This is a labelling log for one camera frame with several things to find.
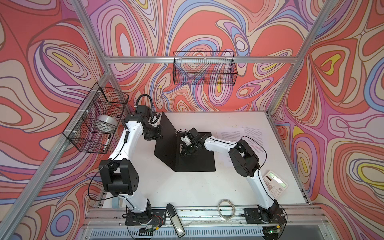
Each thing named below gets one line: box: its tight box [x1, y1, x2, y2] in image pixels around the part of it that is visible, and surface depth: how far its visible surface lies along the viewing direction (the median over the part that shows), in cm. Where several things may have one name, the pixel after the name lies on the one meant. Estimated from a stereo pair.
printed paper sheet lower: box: [241, 126, 264, 145], surface depth 110 cm
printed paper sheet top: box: [216, 127, 253, 143], surface depth 110 cm
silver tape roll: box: [96, 114, 119, 127], surface depth 75 cm
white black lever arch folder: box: [154, 111, 216, 172], surface depth 94 cm
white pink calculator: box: [263, 170, 289, 200], surface depth 84 cm
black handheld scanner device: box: [166, 203, 186, 238], surface depth 71 cm
